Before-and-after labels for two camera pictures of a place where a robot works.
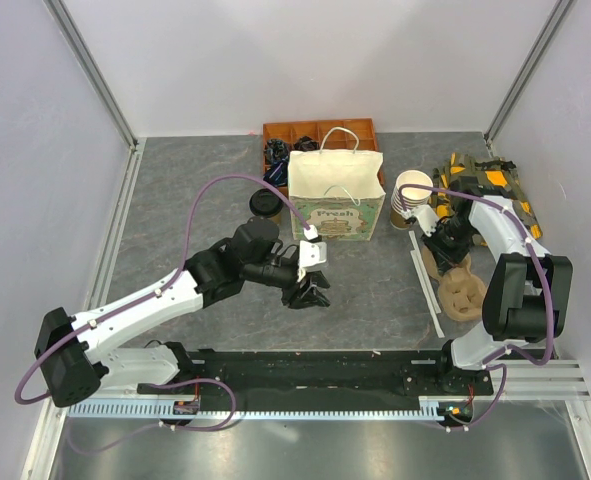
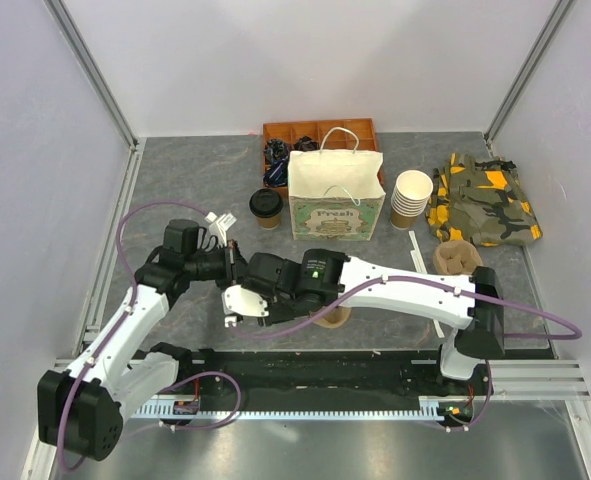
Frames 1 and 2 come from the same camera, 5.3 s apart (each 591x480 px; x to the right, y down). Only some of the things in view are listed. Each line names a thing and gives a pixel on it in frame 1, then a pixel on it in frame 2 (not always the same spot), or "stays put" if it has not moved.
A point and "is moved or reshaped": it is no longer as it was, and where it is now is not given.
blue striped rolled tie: (277, 174) stays put
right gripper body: (450, 241) → (280, 309)
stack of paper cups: (411, 189) stays put
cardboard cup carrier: (461, 295) is moved or reshaped
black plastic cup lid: (265, 203) stays put
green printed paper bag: (337, 189) stays put
